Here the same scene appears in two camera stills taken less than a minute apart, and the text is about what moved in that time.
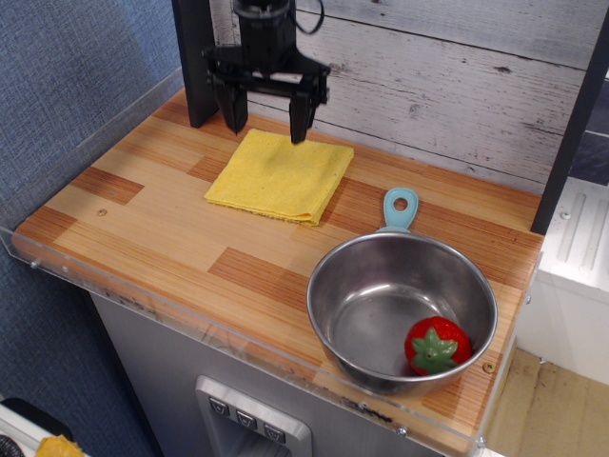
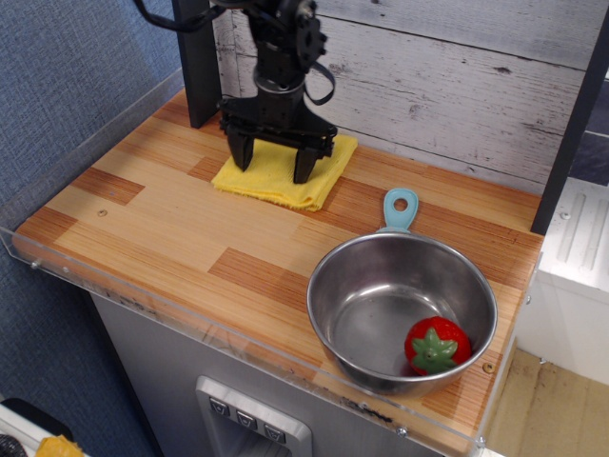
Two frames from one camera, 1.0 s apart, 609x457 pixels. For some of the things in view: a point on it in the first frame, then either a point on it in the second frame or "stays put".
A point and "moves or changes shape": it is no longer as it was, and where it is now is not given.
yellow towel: x=275 y=176 moves or changes shape
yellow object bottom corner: x=58 y=446 stays put
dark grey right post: x=576 y=128 stays put
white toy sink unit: x=564 y=321 stays put
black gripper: x=265 y=59 → x=278 y=116
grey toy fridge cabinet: x=206 y=396 stays put
